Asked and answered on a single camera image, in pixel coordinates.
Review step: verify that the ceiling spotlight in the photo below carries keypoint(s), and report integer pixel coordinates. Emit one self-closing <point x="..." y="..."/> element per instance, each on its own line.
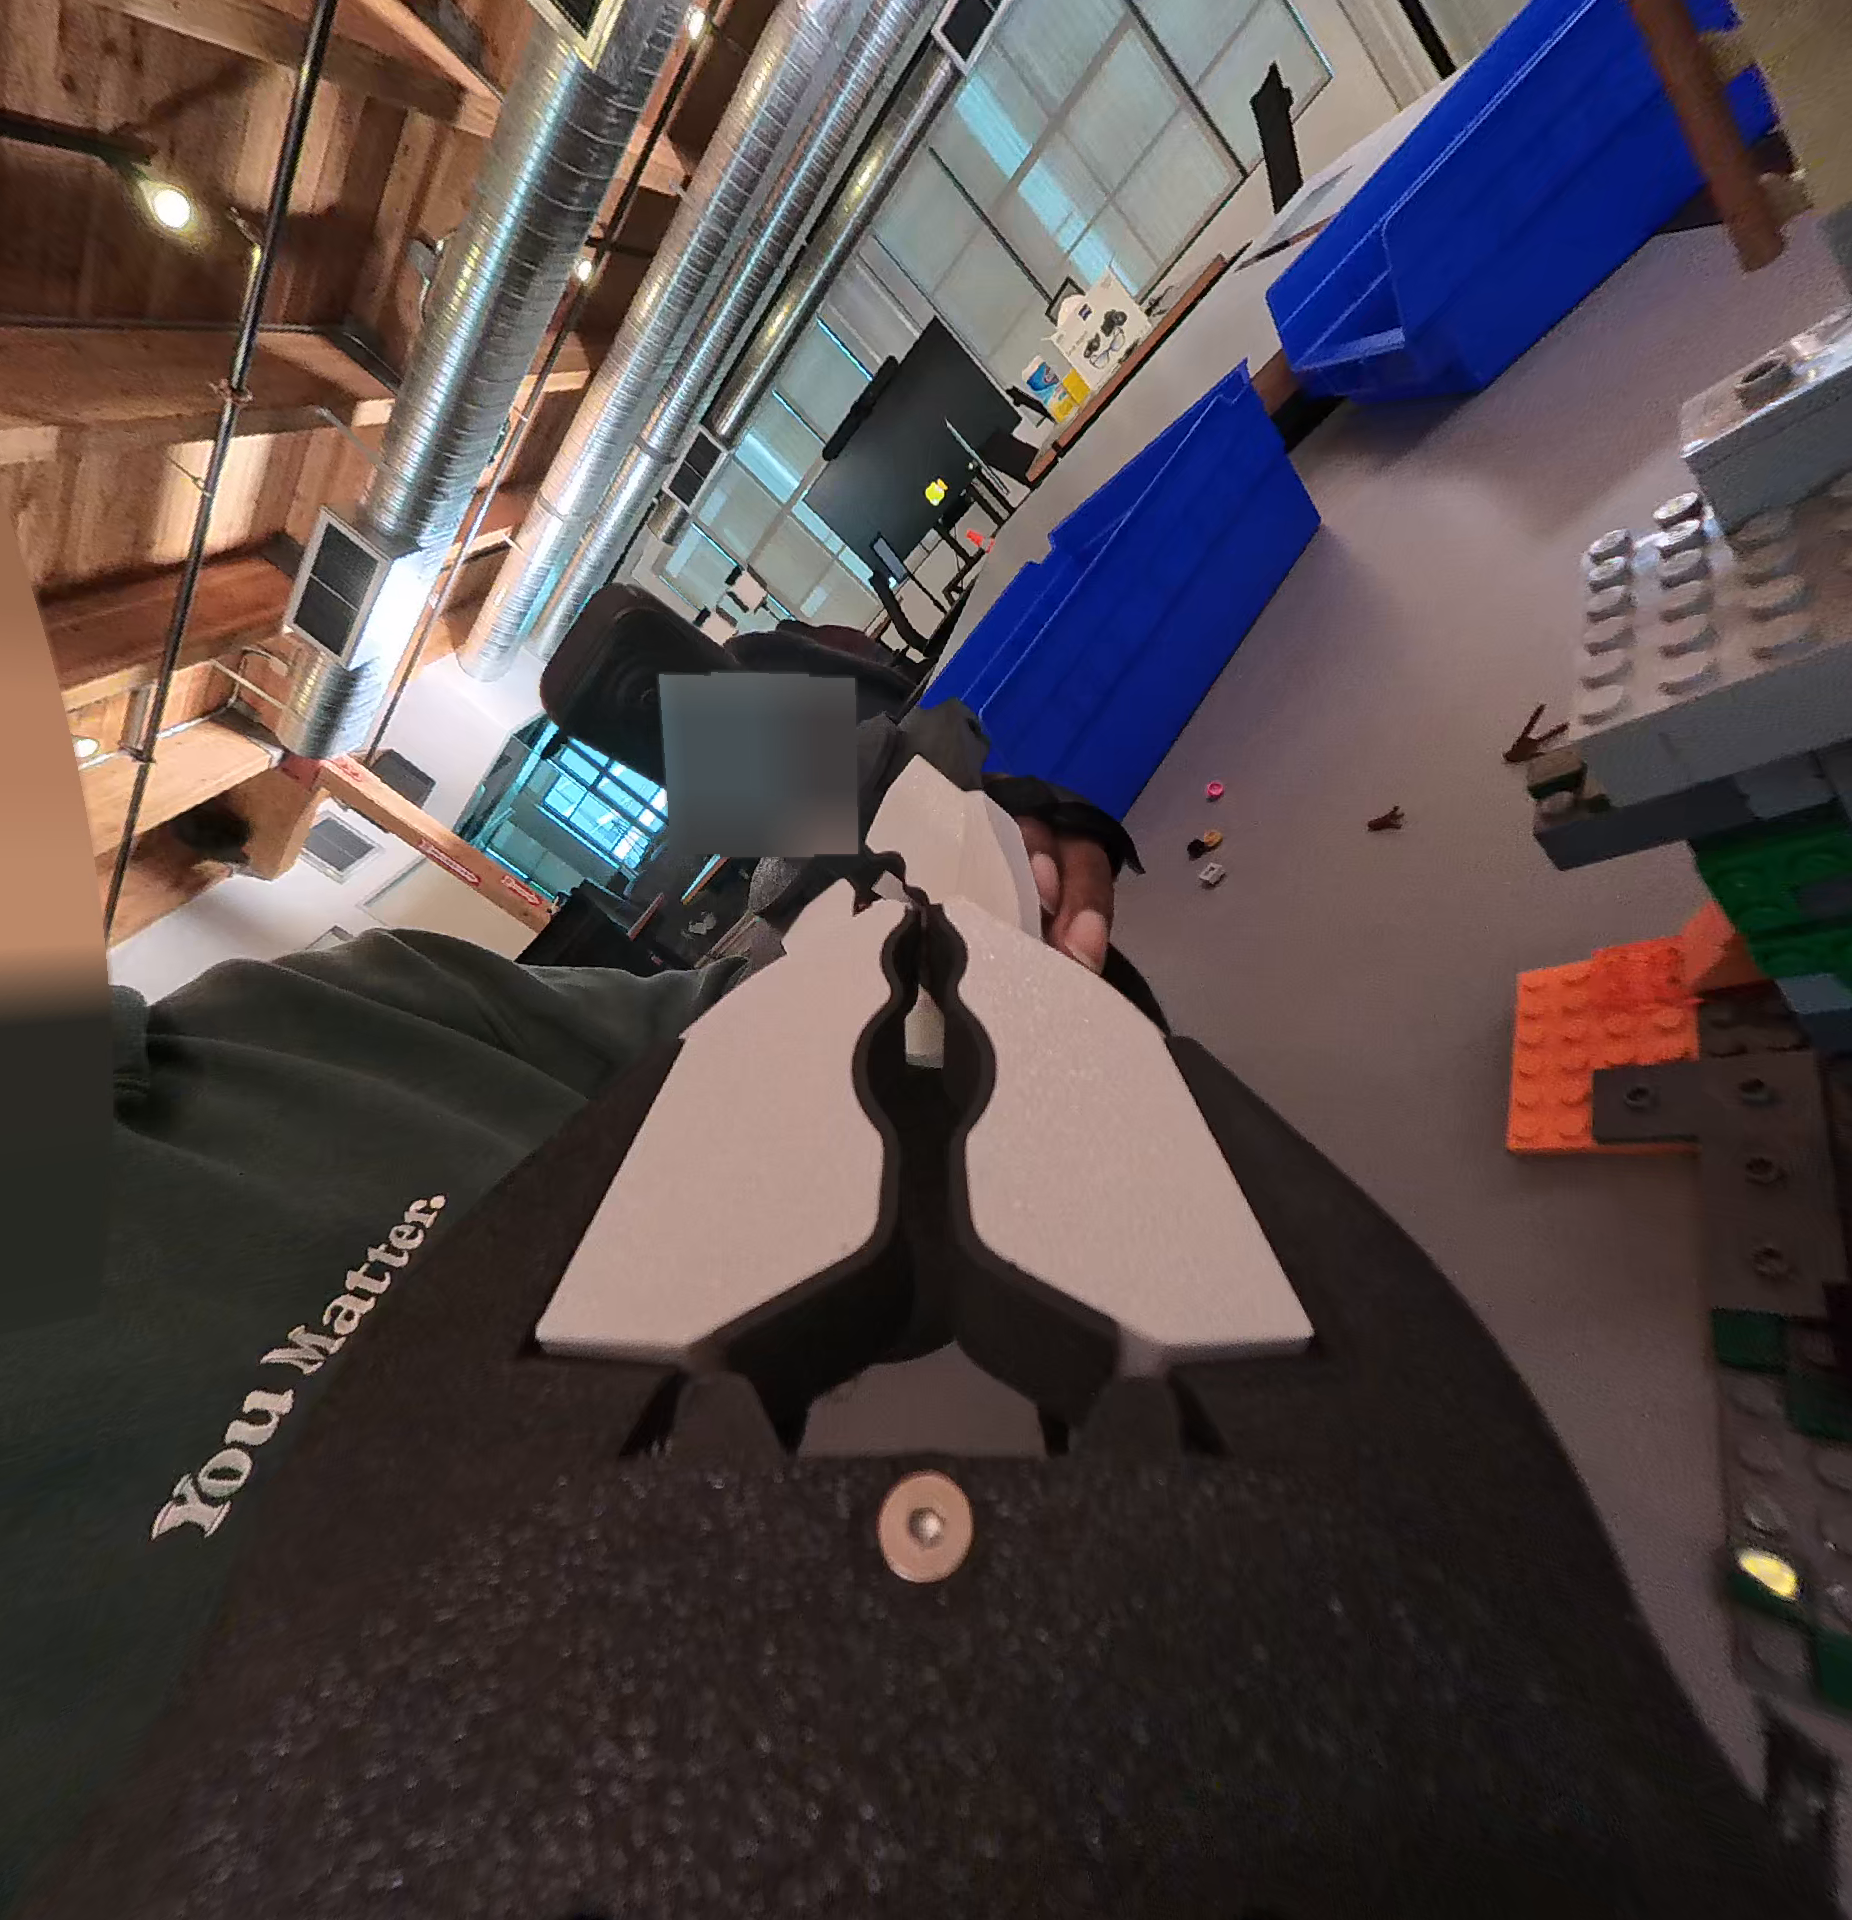
<point x="169" y="204"/>

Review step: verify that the white yellow product box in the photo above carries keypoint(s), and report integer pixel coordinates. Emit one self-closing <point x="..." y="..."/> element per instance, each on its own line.
<point x="1055" y="386"/>

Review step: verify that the black desk monitor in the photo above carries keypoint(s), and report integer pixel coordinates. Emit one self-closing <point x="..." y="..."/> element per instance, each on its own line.
<point x="1274" y="135"/>

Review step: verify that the person's left hand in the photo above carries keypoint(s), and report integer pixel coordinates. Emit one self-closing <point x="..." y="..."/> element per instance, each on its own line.
<point x="1078" y="908"/>

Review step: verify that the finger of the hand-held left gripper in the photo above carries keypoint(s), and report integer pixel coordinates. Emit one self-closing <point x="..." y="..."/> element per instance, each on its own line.
<point x="1016" y="885"/>
<point x="926" y="834"/>

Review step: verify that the blue plastic bin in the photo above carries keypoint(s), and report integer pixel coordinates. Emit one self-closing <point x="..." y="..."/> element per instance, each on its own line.
<point x="1151" y="599"/>
<point x="1495" y="194"/>

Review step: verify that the multicoloured toy brick model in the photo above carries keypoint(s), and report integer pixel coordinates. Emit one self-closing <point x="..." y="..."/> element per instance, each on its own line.
<point x="1735" y="676"/>

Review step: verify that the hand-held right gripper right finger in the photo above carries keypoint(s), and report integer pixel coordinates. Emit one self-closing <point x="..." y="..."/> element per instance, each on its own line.
<point x="1136" y="1171"/>

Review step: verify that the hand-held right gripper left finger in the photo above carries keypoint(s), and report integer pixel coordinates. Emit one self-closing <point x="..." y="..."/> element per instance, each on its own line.
<point x="718" y="1171"/>

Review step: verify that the silver ventilation duct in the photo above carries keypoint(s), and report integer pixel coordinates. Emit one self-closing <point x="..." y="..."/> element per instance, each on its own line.
<point x="462" y="375"/>
<point x="686" y="300"/>

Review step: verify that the person's green sweatshirt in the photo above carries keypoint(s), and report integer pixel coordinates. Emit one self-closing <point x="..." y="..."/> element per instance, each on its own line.
<point x="265" y="1140"/>

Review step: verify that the black wall screen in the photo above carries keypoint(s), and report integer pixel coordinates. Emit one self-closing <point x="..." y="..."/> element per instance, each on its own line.
<point x="911" y="434"/>

